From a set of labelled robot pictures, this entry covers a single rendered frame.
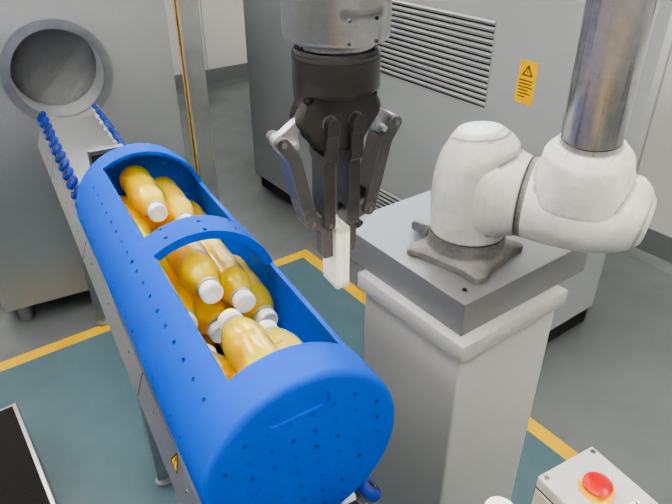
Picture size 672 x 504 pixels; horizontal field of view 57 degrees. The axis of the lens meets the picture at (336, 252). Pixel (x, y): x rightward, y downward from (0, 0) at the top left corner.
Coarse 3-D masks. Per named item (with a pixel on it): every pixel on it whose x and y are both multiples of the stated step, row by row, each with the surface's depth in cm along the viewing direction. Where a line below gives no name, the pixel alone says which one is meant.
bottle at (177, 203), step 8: (160, 176) 144; (160, 184) 141; (168, 184) 140; (176, 184) 144; (168, 192) 137; (176, 192) 137; (168, 200) 134; (176, 200) 134; (184, 200) 135; (168, 208) 133; (176, 208) 132; (184, 208) 133; (192, 208) 135; (168, 216) 133; (176, 216) 132
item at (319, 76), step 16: (304, 64) 49; (320, 64) 48; (336, 64) 48; (352, 64) 48; (368, 64) 49; (304, 80) 50; (320, 80) 49; (336, 80) 49; (352, 80) 49; (368, 80) 50; (304, 96) 50; (320, 96) 50; (336, 96) 49; (352, 96) 50; (368, 96) 54; (304, 112) 51; (320, 112) 52; (336, 112) 53; (352, 112) 53; (368, 112) 54; (304, 128) 52; (320, 128) 53; (368, 128) 55; (320, 144) 53
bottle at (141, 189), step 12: (132, 168) 138; (144, 168) 140; (120, 180) 138; (132, 180) 134; (144, 180) 133; (132, 192) 131; (144, 192) 128; (156, 192) 129; (132, 204) 131; (144, 204) 128; (144, 216) 130
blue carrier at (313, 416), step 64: (192, 192) 151; (128, 256) 107; (256, 256) 122; (128, 320) 102; (192, 320) 88; (320, 320) 100; (192, 384) 80; (256, 384) 75; (320, 384) 76; (384, 384) 83; (192, 448) 77; (256, 448) 75; (320, 448) 82; (384, 448) 89
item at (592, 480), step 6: (588, 474) 77; (594, 474) 77; (600, 474) 77; (582, 480) 77; (588, 480) 76; (594, 480) 76; (600, 480) 76; (606, 480) 76; (588, 486) 76; (594, 486) 75; (600, 486) 75; (606, 486) 75; (612, 486) 76; (594, 492) 75; (600, 492) 75; (606, 492) 75; (612, 492) 75
